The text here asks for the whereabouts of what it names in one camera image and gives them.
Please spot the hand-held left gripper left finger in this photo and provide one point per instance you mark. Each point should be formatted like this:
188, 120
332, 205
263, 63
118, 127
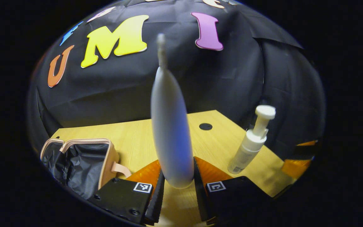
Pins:
158, 201

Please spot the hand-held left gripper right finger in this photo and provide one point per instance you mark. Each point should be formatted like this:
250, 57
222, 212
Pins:
200, 198

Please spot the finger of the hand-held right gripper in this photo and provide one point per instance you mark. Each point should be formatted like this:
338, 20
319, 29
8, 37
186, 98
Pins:
304, 153
307, 143

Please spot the white pump bottle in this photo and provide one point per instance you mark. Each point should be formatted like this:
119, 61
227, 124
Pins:
247, 148

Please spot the white squeeze tube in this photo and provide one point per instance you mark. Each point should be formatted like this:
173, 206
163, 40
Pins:
172, 126

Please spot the black table grommet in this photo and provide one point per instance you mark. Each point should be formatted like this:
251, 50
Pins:
205, 126

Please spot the black backdrop cloth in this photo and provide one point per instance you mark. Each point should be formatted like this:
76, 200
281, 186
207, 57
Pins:
216, 78

